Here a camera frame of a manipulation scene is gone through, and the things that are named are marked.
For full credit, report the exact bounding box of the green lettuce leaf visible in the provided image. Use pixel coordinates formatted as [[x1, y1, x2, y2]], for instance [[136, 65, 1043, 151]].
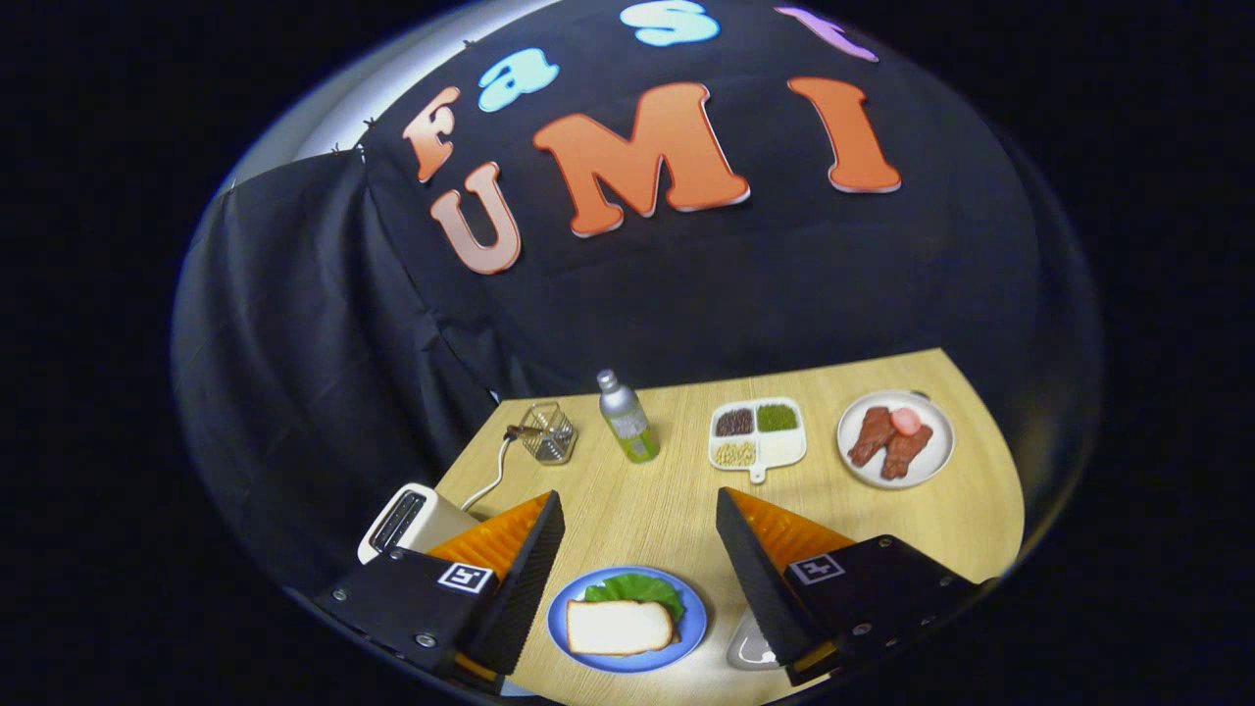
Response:
[[584, 574, 686, 624]]

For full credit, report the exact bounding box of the metal wire basket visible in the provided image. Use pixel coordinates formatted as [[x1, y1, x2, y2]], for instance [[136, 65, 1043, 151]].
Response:
[[518, 401, 577, 465]]

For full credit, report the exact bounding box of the white toaster cable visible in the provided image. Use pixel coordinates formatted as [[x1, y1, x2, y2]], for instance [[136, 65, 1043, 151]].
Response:
[[461, 431, 516, 513]]

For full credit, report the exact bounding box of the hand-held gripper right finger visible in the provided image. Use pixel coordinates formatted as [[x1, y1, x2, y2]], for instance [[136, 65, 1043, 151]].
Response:
[[716, 487, 986, 687]]

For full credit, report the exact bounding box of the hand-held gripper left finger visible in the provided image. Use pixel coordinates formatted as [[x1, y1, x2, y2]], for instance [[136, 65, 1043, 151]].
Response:
[[314, 490, 567, 695]]

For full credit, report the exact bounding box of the blue round plate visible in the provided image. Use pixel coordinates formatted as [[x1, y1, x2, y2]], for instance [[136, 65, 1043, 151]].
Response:
[[547, 566, 708, 674]]

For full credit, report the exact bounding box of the green drink bottle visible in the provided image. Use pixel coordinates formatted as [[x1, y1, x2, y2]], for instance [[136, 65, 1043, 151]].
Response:
[[597, 369, 661, 464]]

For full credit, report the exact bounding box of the white divided dish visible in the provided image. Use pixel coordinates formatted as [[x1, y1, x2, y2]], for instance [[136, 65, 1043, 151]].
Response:
[[708, 396, 808, 484]]

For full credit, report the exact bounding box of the brown meat slice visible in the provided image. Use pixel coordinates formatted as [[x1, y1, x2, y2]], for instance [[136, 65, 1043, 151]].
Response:
[[848, 407, 895, 468], [880, 425, 934, 480]]

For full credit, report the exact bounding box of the row of black cloth clips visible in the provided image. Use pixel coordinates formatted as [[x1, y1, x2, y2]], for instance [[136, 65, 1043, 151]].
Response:
[[224, 39, 477, 194]]

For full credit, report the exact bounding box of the toasted bread slice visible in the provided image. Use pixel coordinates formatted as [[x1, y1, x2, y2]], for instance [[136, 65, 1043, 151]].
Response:
[[566, 599, 676, 657]]

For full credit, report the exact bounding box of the white oval meat plate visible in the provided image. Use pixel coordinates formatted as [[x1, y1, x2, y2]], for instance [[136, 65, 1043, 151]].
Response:
[[836, 390, 956, 489]]

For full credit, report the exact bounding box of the white toaster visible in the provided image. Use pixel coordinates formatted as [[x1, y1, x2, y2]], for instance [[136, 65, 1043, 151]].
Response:
[[357, 482, 481, 565]]

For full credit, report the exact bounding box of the white square plate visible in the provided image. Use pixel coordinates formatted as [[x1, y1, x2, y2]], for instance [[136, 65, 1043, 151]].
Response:
[[726, 608, 785, 672]]

